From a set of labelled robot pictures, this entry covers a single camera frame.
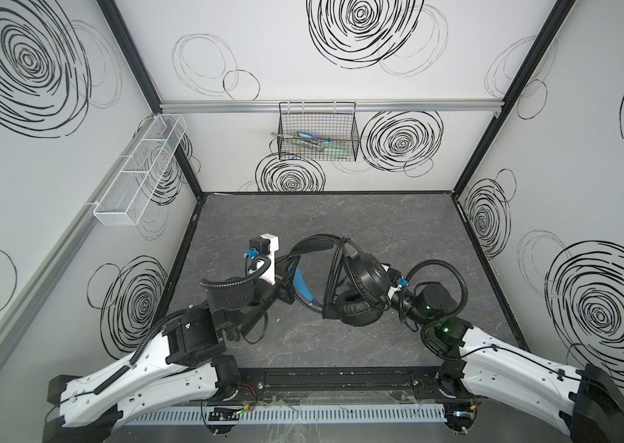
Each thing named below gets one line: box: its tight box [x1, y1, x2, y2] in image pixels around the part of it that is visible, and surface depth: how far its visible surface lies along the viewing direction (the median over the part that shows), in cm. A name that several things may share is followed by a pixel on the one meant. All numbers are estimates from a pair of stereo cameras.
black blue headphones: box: [288, 234, 391, 328], surface depth 52 cm
